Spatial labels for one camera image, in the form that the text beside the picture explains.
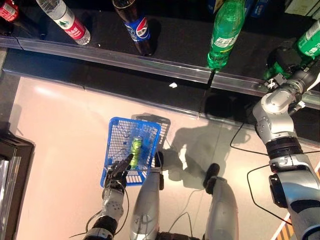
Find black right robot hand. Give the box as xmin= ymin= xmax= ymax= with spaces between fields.
xmin=265 ymin=47 xmax=313 ymax=88

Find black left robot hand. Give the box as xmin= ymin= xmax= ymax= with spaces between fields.
xmin=103 ymin=153 xmax=135 ymax=190

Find green Sprite soda bottle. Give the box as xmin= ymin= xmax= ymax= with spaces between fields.
xmin=206 ymin=0 xmax=248 ymax=74
xmin=262 ymin=19 xmax=320 ymax=80

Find blue plastic shopping basket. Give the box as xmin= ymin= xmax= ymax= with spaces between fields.
xmin=99 ymin=116 xmax=163 ymax=188

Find water bottle red label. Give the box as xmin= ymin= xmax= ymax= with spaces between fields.
xmin=35 ymin=0 xmax=91 ymax=46

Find green drink can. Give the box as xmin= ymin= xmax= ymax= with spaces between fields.
xmin=129 ymin=135 xmax=144 ymax=169

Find blue snack box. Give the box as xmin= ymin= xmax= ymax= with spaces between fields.
xmin=246 ymin=0 xmax=271 ymax=19

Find white carton box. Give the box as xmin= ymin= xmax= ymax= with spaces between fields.
xmin=284 ymin=0 xmax=320 ymax=19

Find black retail shelf unit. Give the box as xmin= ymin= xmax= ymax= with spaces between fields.
xmin=0 ymin=0 xmax=320 ymax=126

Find dark brown display cabinet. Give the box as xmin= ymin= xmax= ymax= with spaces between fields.
xmin=0 ymin=121 xmax=36 ymax=240

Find Pepsi cola bottle blue label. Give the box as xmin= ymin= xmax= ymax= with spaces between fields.
xmin=111 ymin=0 xmax=155 ymax=57

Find small Coca-Cola bottle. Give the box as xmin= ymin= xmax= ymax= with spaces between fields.
xmin=0 ymin=0 xmax=48 ymax=41

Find clear plastic shelf price rail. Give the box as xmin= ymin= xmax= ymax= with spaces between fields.
xmin=1 ymin=68 xmax=85 ymax=91
xmin=0 ymin=35 xmax=19 ymax=51
xmin=16 ymin=36 xmax=214 ymax=85
xmin=83 ymin=85 xmax=202 ymax=121
xmin=210 ymin=71 xmax=320 ymax=111

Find thin black floor cable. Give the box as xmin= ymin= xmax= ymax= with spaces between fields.
xmin=166 ymin=211 xmax=194 ymax=234

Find black right forearm cable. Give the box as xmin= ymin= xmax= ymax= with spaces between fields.
xmin=229 ymin=109 xmax=320 ymax=157

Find black right upper arm cable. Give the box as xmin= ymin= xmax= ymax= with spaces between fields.
xmin=246 ymin=162 xmax=293 ymax=226

